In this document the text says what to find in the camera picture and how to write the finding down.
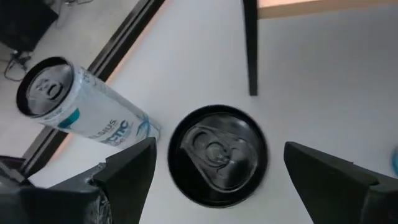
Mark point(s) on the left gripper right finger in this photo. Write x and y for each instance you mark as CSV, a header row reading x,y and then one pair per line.
x,y
335,186

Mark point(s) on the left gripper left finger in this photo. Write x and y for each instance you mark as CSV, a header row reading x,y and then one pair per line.
x,y
124,174

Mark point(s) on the Celsius Arctic can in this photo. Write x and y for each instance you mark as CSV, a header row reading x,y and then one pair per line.
x,y
93,112

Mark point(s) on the tall silver Celsius can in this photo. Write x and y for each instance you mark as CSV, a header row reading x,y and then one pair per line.
x,y
217,155

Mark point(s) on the black computer tower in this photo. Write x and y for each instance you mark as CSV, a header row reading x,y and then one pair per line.
x,y
25,25

